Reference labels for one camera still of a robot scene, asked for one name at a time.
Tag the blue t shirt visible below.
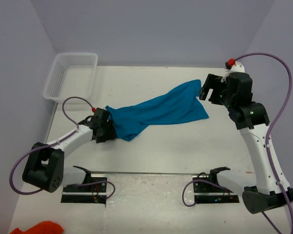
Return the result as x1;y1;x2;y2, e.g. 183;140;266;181
105;79;209;141

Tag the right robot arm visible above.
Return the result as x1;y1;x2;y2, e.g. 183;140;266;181
199;72;293;214

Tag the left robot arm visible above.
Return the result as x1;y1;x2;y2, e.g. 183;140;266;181
22;108;117;193

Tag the white plastic basket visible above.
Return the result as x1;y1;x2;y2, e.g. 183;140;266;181
43;53;98;103

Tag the orange t shirt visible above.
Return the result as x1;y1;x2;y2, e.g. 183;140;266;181
10;221;64;234

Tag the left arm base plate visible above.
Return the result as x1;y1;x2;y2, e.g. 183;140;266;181
61;175;107;205

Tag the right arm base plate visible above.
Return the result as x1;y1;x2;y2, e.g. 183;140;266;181
192;173;240;204

